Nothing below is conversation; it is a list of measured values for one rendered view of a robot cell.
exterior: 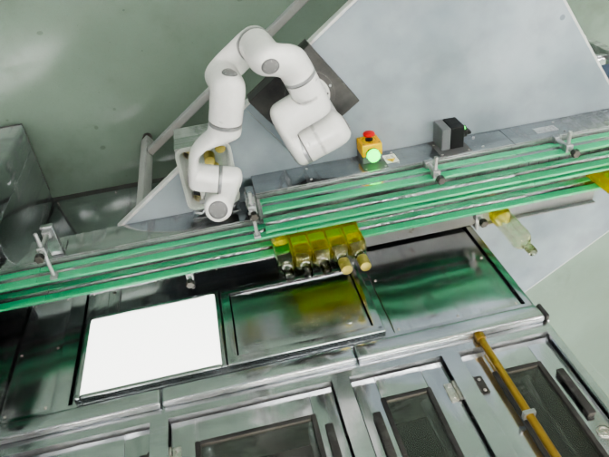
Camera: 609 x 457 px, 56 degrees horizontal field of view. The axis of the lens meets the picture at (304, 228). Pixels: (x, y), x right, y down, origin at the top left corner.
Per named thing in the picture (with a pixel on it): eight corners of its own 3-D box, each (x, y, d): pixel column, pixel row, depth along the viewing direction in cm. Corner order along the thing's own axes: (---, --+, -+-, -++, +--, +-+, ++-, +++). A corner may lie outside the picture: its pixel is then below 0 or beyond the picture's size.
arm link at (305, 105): (319, 77, 139) (262, 110, 141) (354, 147, 155) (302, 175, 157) (309, 60, 146) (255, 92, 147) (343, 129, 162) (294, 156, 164)
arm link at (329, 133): (344, 120, 167) (359, 144, 154) (304, 141, 168) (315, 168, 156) (330, 92, 161) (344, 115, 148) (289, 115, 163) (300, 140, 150)
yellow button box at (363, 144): (356, 155, 199) (362, 164, 193) (355, 135, 195) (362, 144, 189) (376, 151, 200) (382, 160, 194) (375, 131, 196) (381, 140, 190)
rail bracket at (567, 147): (548, 141, 197) (570, 159, 186) (551, 121, 193) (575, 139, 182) (559, 140, 197) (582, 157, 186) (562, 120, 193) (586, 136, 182)
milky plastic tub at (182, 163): (188, 199, 195) (188, 211, 188) (172, 139, 182) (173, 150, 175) (238, 189, 197) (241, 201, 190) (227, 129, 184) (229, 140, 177)
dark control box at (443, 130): (431, 140, 202) (441, 151, 195) (432, 120, 198) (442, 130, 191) (454, 136, 203) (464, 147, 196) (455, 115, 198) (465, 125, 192)
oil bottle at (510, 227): (488, 218, 210) (526, 261, 189) (488, 207, 207) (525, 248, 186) (503, 214, 210) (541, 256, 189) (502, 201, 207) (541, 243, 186)
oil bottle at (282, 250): (269, 238, 195) (279, 277, 178) (266, 225, 192) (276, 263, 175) (285, 235, 196) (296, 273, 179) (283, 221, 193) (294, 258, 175)
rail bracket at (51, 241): (55, 247, 192) (43, 290, 173) (36, 205, 182) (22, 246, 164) (70, 244, 192) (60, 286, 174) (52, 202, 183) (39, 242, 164)
